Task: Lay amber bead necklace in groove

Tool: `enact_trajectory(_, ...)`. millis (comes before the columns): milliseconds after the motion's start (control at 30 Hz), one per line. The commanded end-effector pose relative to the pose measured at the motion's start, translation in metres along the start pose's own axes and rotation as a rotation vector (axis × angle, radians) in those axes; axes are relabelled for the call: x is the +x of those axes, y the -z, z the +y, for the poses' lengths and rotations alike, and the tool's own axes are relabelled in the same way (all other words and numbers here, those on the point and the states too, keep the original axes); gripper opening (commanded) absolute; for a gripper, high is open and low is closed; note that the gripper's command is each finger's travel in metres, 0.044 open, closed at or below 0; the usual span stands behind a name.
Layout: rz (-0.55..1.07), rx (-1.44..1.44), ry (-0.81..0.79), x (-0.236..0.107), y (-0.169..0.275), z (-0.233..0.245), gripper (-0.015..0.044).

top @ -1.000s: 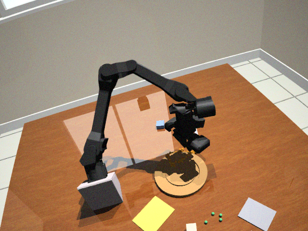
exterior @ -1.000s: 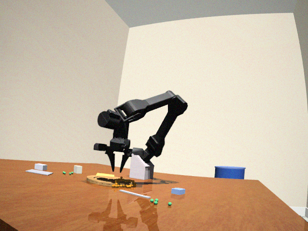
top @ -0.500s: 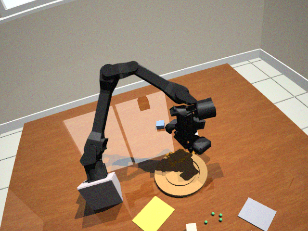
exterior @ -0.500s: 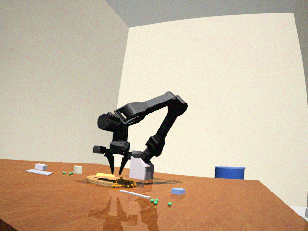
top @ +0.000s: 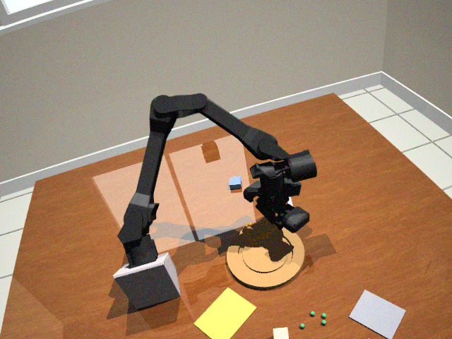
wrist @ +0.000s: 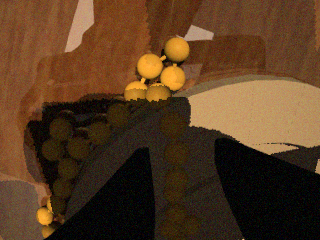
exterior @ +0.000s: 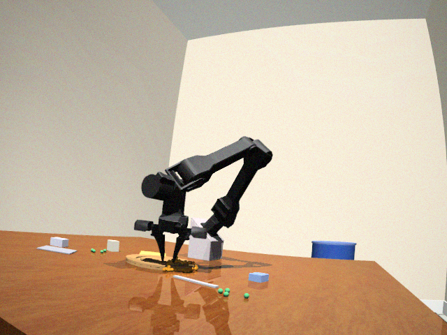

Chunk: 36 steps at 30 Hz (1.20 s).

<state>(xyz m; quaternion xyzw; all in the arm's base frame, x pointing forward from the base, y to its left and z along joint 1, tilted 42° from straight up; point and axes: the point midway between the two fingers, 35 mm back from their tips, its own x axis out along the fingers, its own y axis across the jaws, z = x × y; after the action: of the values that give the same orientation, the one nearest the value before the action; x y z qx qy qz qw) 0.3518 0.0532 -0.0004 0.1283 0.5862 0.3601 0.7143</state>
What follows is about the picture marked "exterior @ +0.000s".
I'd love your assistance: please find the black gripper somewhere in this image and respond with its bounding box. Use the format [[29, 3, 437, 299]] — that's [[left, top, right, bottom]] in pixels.
[[134, 202, 207, 263]]

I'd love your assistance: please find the tan round board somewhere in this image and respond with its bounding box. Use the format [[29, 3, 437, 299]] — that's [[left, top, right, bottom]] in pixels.
[[126, 254, 194, 271]]

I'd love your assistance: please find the light blue flat block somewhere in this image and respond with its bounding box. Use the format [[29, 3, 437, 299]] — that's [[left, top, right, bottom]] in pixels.
[[249, 272, 269, 283]]

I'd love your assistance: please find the white rectangular sheet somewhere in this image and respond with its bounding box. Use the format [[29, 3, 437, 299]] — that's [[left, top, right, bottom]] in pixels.
[[37, 245, 77, 255]]

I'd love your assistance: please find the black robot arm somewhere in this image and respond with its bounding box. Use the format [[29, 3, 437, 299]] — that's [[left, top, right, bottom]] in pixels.
[[142, 136, 273, 237]]

